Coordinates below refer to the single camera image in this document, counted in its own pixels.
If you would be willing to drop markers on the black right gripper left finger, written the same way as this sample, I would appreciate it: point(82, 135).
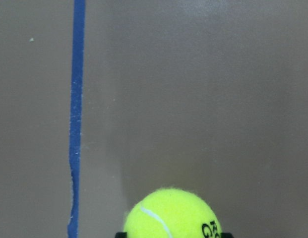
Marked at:
point(121, 235)

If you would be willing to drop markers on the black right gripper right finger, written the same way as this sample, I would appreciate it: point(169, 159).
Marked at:
point(227, 235)

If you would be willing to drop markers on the yellow tennis ball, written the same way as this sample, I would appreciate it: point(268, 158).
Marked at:
point(172, 213)

